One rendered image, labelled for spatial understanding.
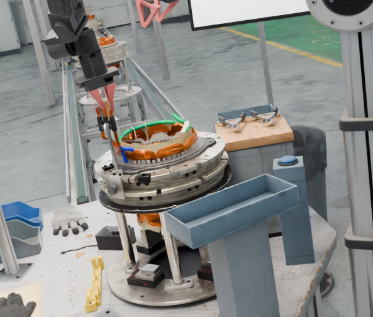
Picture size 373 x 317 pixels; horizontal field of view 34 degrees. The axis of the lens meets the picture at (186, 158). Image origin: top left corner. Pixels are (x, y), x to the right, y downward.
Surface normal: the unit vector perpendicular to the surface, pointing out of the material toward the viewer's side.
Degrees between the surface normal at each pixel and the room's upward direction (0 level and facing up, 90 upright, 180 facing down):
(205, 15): 83
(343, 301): 0
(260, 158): 90
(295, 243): 90
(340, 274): 0
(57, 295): 0
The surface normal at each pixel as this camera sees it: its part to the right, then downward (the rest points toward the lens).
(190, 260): -0.18, -0.93
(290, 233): -0.15, 0.34
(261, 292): 0.47, 0.21
